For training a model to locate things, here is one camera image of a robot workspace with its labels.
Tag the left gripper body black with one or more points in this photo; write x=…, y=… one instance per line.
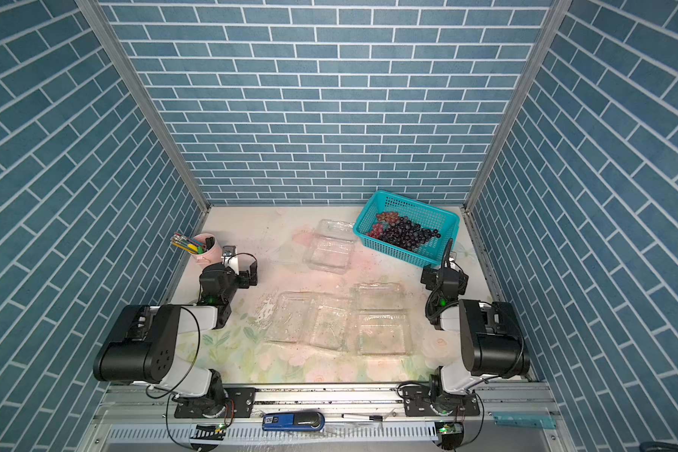
x=243, y=277

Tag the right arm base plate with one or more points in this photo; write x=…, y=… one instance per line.
x=420, y=401

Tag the black marker pen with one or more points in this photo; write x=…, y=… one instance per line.
x=363, y=418

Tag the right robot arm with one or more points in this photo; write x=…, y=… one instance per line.
x=492, y=344

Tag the coloured pens bundle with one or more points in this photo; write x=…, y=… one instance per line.
x=188, y=244

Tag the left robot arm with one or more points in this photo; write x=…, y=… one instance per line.
x=141, y=345

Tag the pink pen cup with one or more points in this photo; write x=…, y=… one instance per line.
x=211, y=253

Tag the dark purple grape bunch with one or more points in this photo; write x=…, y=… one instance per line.
x=408, y=235

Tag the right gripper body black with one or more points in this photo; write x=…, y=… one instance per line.
x=443, y=271

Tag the clear clamshell container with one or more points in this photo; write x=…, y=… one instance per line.
x=312, y=319
x=382, y=319
x=332, y=247

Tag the aluminium front rail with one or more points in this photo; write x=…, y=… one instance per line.
x=128, y=421

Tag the red grape bunch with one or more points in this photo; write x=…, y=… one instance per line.
x=388, y=217
x=377, y=230

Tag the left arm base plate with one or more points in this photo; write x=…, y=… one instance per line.
x=231, y=402

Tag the blue black handheld device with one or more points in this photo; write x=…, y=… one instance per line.
x=306, y=421

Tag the teal plastic basket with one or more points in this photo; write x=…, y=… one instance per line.
x=431, y=254

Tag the teal metal bracket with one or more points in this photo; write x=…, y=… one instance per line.
x=526, y=421

